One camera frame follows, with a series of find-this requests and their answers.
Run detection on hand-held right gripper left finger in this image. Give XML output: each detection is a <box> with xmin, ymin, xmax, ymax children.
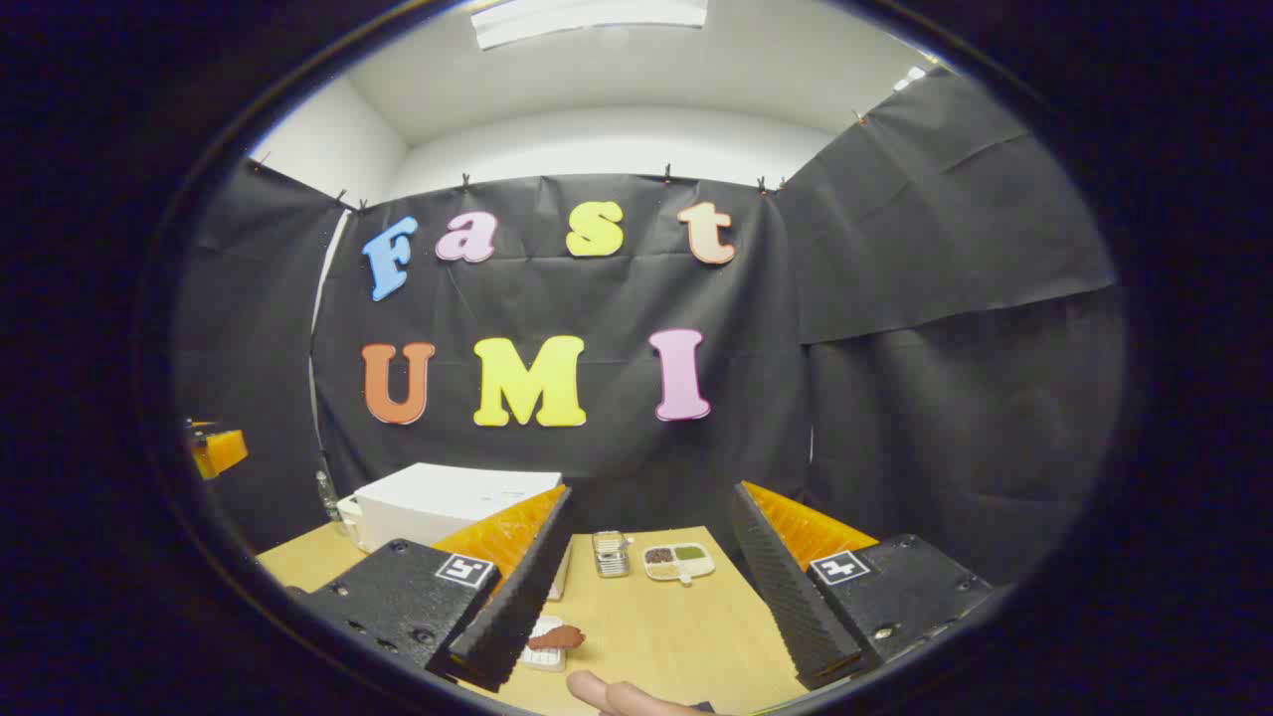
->
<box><xmin>286</xmin><ymin>483</ymin><xmax>576</xmax><ymax>694</ymax></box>

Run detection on black backdrop cloth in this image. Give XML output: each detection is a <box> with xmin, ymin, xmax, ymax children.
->
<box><xmin>174</xmin><ymin>70</ymin><xmax>1130</xmax><ymax>588</ymax></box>

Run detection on white divided seasoning dish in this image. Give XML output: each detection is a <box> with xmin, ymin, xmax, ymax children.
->
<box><xmin>642</xmin><ymin>543</ymin><xmax>716</xmax><ymax>586</ymax></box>

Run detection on white microwave oven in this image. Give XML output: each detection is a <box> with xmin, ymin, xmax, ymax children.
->
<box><xmin>353</xmin><ymin>462</ymin><xmax>573</xmax><ymax>603</ymax></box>

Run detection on metal seasoning container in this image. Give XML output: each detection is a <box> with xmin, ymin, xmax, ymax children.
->
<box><xmin>592</xmin><ymin>530</ymin><xmax>634</xmax><ymax>579</ymax></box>

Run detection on white rectangular dish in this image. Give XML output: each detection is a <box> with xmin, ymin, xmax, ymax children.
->
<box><xmin>519</xmin><ymin>615</ymin><xmax>570</xmax><ymax>672</ymax></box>

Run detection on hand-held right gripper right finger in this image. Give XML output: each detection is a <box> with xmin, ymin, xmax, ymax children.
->
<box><xmin>729</xmin><ymin>481</ymin><xmax>996</xmax><ymax>692</ymax></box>

